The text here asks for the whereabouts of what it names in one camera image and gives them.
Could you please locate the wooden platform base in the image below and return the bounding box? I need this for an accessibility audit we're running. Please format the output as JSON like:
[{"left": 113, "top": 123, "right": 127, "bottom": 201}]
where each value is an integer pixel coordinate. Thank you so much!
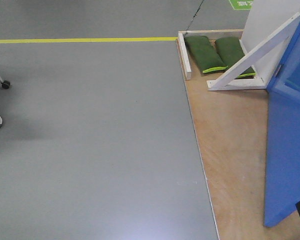
[{"left": 185, "top": 58, "right": 300, "bottom": 240}]

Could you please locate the green sandbag beside brace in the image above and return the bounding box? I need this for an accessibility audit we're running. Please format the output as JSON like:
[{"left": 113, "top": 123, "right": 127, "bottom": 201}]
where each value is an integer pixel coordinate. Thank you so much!
[{"left": 214, "top": 36, "right": 245, "bottom": 71}]

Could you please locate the green sandbag far left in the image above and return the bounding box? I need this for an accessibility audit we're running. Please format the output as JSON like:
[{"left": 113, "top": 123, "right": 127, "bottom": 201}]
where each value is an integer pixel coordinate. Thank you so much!
[{"left": 184, "top": 35, "right": 228, "bottom": 74}]

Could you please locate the white diagonal brace far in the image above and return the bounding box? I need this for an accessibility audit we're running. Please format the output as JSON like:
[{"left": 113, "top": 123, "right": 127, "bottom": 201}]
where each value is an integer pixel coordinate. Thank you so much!
[{"left": 206, "top": 12, "right": 300, "bottom": 91}]

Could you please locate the white door frame post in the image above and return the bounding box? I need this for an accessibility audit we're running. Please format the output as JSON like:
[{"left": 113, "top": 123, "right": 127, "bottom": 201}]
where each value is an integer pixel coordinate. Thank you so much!
[{"left": 241, "top": 0, "right": 300, "bottom": 85}]

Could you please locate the green floor sign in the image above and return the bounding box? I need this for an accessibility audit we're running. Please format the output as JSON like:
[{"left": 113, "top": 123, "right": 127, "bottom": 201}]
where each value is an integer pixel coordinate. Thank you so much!
[{"left": 229, "top": 0, "right": 254, "bottom": 11}]

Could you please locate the white border rail left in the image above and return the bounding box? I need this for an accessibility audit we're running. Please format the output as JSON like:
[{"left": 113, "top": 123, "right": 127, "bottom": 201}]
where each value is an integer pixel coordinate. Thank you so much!
[{"left": 177, "top": 31, "right": 192, "bottom": 81}]

